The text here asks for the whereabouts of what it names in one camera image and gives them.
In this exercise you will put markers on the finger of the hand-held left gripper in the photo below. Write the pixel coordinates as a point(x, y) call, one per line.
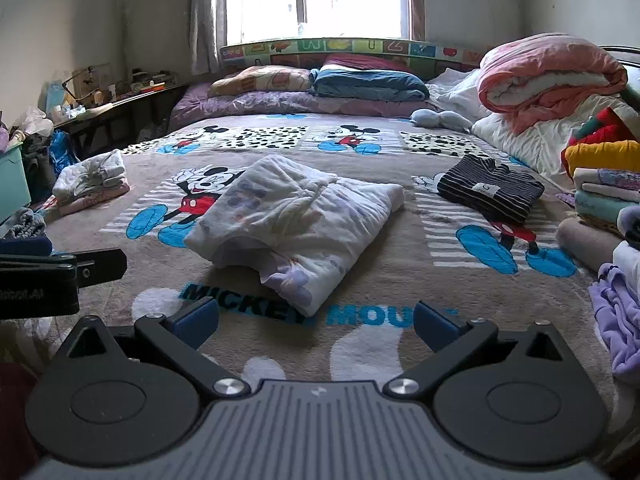
point(102, 264)

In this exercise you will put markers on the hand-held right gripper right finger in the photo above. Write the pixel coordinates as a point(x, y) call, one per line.
point(436, 325)

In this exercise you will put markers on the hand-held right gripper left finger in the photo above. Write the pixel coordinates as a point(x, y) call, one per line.
point(197, 317)

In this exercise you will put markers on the white printed garment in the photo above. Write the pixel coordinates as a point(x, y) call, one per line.
point(280, 220)

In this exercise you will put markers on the dark clothes pile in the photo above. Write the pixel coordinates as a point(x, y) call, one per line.
point(40, 165)

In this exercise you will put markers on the dark blue cloth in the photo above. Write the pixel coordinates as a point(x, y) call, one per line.
point(25, 246)

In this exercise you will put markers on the grey folded cloth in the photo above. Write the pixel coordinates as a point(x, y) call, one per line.
point(22, 224)

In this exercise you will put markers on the pink folded garment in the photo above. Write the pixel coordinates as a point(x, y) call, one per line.
point(102, 198)

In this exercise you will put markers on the cartoon printed blanket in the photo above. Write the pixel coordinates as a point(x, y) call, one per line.
point(390, 270)

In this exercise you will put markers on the teal storage box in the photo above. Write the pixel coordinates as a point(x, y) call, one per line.
point(15, 180)

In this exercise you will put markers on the blue bag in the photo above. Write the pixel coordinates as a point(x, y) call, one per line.
point(64, 152)

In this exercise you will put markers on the person's maroon sweater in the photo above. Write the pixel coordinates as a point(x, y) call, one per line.
point(15, 420)

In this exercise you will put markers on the dark striped folded garment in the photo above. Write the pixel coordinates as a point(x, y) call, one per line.
point(490, 190)

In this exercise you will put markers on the purple padded jacket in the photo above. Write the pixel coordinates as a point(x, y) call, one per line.
point(3, 139)

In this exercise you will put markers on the white plastic bag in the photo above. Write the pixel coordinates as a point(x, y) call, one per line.
point(32, 122)

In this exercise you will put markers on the dark desk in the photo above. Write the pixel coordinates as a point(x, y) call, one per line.
point(125, 105)

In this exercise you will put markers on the beige rolled cloth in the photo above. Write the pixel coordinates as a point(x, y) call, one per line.
point(582, 242)

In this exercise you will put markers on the cardboard box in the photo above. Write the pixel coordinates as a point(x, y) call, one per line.
point(90, 96)

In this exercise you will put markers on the lilac garment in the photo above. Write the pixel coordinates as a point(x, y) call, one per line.
point(620, 320)

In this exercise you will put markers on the mint folded garment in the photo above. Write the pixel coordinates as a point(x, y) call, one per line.
point(600, 207)

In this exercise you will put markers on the white duvet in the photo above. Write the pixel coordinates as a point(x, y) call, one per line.
point(520, 140)

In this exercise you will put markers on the light blue plush toy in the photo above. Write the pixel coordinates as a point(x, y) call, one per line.
point(440, 119)

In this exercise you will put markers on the white purple folded garment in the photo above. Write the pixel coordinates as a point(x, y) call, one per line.
point(605, 180)

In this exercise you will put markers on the yellow garment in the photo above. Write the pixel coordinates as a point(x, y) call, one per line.
point(605, 155)

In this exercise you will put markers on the orange patterned pillow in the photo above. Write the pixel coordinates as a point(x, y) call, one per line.
point(260, 79)

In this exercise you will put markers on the blue folded blanket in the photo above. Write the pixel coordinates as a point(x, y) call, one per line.
point(365, 85)

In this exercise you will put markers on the red garment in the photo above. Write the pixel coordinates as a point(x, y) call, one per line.
point(607, 132)

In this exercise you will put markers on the light patterned curtain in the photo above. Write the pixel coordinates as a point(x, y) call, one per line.
point(207, 15)

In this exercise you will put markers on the pink rolled quilt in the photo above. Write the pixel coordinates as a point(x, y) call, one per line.
point(540, 65)

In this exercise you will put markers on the brown curtain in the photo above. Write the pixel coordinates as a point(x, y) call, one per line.
point(416, 0)

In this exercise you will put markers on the window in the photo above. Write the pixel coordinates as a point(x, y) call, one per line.
point(350, 0)

